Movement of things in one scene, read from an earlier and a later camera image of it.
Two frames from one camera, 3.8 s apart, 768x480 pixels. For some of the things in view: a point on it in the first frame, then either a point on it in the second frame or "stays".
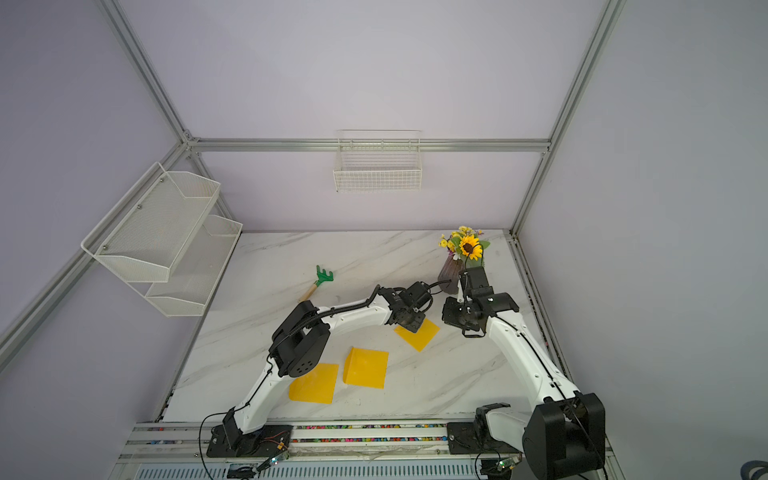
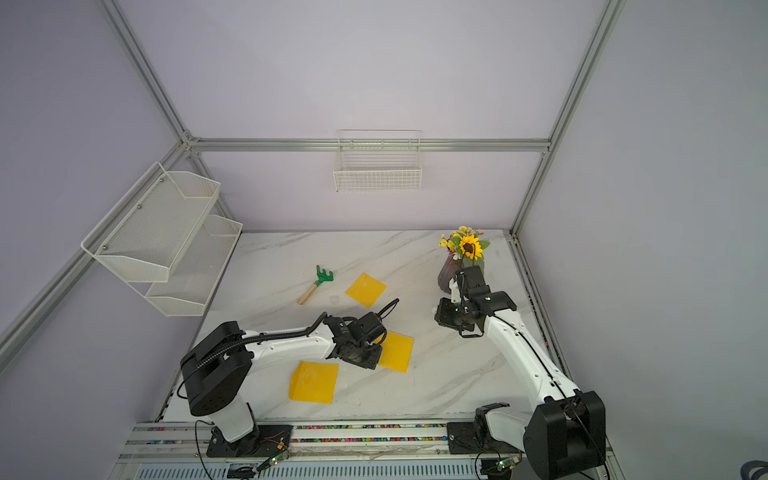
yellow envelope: [364, 367] -> [396, 351]
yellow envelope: [423, 336] -> [367, 290]
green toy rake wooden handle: [321, 276] stays
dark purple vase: [451, 269] stays
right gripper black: [450, 318] stays
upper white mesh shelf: [144, 236] stays
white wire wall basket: [378, 160] stays
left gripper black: [418, 321] -> [373, 360]
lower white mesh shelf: [195, 276] stays
